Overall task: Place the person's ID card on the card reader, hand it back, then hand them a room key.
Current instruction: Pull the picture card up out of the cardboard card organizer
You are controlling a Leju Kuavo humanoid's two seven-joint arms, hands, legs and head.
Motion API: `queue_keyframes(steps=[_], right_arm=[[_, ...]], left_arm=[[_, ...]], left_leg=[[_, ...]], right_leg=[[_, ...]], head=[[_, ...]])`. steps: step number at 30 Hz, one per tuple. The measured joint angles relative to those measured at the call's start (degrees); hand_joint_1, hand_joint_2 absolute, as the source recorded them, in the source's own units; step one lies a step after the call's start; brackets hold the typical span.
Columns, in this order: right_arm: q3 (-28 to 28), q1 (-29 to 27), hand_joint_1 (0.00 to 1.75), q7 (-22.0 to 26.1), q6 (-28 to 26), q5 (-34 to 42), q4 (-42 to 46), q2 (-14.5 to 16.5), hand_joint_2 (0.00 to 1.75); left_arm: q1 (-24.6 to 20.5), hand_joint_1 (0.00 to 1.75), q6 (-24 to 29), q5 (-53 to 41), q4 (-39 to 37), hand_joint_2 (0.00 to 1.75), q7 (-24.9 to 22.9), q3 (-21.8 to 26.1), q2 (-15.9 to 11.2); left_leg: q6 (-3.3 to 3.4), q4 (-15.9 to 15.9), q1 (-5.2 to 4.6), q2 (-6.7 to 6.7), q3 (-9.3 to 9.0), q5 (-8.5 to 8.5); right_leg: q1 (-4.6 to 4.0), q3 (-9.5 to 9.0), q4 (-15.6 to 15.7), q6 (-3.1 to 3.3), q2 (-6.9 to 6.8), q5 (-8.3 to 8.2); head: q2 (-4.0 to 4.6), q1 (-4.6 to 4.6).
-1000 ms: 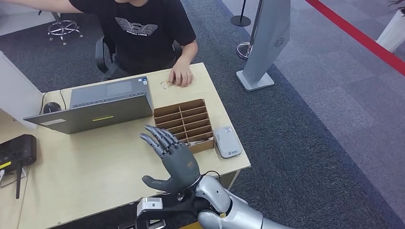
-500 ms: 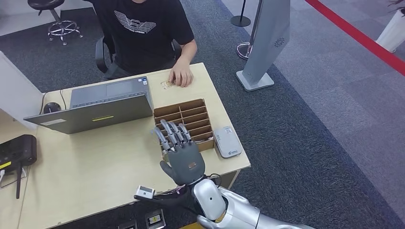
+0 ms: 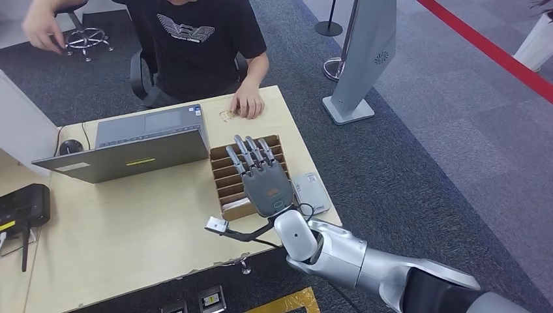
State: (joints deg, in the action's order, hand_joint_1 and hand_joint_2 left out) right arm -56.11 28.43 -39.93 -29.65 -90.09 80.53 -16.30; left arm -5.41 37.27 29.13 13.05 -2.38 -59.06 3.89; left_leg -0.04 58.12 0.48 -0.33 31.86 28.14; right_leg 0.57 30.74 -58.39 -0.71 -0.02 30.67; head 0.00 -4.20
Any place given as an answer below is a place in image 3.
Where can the person's left hand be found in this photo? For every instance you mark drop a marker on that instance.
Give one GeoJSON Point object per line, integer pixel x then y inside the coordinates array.
{"type": "Point", "coordinates": [248, 101]}

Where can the person's right hand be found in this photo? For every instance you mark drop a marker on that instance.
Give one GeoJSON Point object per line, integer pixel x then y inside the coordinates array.
{"type": "Point", "coordinates": [41, 28]}

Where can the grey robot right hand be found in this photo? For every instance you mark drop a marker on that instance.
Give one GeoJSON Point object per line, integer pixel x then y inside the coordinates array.
{"type": "Point", "coordinates": [268, 190]}

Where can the gold ID card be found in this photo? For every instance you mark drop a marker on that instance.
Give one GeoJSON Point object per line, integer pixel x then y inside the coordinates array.
{"type": "Point", "coordinates": [227, 116]}

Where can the person's right forearm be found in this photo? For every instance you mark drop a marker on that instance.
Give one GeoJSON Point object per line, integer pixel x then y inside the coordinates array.
{"type": "Point", "coordinates": [56, 5]}

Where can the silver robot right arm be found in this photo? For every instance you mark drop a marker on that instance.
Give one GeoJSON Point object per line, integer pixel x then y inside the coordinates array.
{"type": "Point", "coordinates": [345, 259]}

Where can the person's left forearm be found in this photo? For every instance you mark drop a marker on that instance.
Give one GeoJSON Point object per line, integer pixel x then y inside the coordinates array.
{"type": "Point", "coordinates": [255, 69]}

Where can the white card in organizer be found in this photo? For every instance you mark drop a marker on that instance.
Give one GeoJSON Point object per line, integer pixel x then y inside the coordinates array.
{"type": "Point", "coordinates": [235, 204]}

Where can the grey card reader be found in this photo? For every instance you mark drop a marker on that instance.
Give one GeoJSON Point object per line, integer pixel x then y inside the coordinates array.
{"type": "Point", "coordinates": [313, 194]}

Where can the wooden card organizer box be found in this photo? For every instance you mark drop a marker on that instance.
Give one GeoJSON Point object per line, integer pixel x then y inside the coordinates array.
{"type": "Point", "coordinates": [224, 172]}

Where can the person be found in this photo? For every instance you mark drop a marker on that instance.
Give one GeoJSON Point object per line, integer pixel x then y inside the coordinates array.
{"type": "Point", "coordinates": [194, 47]}

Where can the black stool chrome base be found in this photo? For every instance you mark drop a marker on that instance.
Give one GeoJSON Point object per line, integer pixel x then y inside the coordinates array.
{"type": "Point", "coordinates": [88, 39]}

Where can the metal hook under desk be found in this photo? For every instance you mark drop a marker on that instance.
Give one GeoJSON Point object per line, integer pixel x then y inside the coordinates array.
{"type": "Point", "coordinates": [245, 268]}

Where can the chrome stanchion base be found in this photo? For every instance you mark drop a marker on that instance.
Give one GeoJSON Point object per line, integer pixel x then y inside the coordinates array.
{"type": "Point", "coordinates": [332, 71]}

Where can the white partition panel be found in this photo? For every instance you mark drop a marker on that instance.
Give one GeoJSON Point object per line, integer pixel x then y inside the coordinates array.
{"type": "Point", "coordinates": [21, 129]}

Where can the black office chair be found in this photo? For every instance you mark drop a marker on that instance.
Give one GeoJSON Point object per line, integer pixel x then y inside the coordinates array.
{"type": "Point", "coordinates": [138, 77]}

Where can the yellow floor tape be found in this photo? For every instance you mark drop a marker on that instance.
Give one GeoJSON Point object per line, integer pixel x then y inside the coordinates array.
{"type": "Point", "coordinates": [293, 300]}

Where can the silver floor socket plate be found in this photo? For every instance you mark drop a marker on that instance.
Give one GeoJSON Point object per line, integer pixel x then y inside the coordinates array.
{"type": "Point", "coordinates": [211, 299]}
{"type": "Point", "coordinates": [174, 308]}

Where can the black computer mouse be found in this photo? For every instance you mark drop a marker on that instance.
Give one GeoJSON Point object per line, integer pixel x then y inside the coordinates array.
{"type": "Point", "coordinates": [70, 147]}

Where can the grey kiosk stand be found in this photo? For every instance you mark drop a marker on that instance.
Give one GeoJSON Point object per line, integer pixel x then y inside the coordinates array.
{"type": "Point", "coordinates": [367, 52]}

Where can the grey laptop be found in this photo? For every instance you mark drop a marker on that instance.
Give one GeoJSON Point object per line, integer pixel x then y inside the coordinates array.
{"type": "Point", "coordinates": [129, 160]}

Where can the black desktop device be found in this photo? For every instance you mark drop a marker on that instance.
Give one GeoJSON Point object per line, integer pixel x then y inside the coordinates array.
{"type": "Point", "coordinates": [23, 207]}

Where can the black antenna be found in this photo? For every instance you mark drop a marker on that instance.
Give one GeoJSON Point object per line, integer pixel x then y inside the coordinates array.
{"type": "Point", "coordinates": [24, 252]}

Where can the red barrier belt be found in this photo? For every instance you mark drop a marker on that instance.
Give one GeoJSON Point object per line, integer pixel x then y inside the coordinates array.
{"type": "Point", "coordinates": [488, 47]}

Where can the white planter pot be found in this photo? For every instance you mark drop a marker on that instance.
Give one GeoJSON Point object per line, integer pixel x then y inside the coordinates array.
{"type": "Point", "coordinates": [535, 47]}

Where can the green plant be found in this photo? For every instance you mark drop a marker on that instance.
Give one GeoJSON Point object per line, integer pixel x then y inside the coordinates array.
{"type": "Point", "coordinates": [545, 6]}

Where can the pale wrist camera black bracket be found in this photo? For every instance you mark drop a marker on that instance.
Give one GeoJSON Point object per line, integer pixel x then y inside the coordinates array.
{"type": "Point", "coordinates": [216, 224]}

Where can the black stanchion post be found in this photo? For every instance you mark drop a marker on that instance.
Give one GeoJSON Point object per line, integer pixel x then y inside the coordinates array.
{"type": "Point", "coordinates": [329, 28]}

